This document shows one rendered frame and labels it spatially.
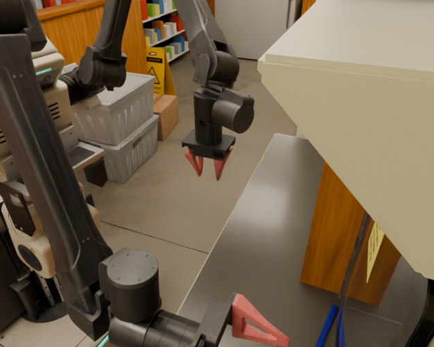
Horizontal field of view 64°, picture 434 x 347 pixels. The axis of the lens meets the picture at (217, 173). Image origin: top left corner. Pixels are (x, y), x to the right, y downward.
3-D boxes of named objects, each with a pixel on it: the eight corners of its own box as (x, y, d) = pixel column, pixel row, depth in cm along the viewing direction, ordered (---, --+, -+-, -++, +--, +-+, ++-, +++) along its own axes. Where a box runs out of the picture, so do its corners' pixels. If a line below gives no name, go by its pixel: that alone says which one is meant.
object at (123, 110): (160, 115, 284) (156, 75, 266) (117, 150, 238) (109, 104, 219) (118, 107, 297) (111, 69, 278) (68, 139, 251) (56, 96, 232)
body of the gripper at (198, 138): (225, 158, 71) (226, 125, 67) (180, 149, 74) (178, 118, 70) (235, 143, 76) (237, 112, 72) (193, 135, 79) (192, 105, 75)
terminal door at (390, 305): (344, 302, 64) (413, 97, 42) (319, 512, 41) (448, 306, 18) (339, 301, 64) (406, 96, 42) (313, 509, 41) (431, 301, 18)
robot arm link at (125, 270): (120, 282, 52) (68, 319, 46) (113, 218, 47) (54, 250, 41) (180, 323, 46) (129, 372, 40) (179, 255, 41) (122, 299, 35)
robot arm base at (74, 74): (87, 67, 108) (56, 78, 100) (100, 54, 103) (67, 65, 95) (104, 91, 110) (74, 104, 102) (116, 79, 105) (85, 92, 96)
